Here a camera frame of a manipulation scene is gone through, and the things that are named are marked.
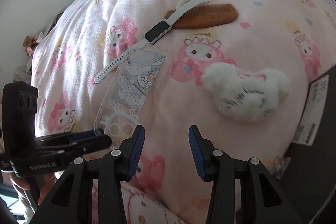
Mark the small brown teddy bear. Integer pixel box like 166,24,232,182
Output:
22,35,37,56

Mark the white fluffy plush toy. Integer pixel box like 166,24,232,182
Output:
202,62,290,123

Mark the white smart watch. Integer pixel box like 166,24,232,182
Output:
94,0,210,84

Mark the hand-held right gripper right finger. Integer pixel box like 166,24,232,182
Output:
188,125,302,224

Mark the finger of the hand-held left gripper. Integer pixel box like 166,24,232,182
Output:
67,130,99,141
35,134,112,156

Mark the wooden comb with tassel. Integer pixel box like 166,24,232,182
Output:
165,0,240,30

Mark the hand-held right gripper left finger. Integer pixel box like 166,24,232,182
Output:
29,124,146,224

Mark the clear cartoon phone case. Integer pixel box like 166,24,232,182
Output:
94,46,173,141

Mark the person's left hand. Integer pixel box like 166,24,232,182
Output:
9,173,57,205

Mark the black storage container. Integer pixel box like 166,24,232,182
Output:
277,72,336,222

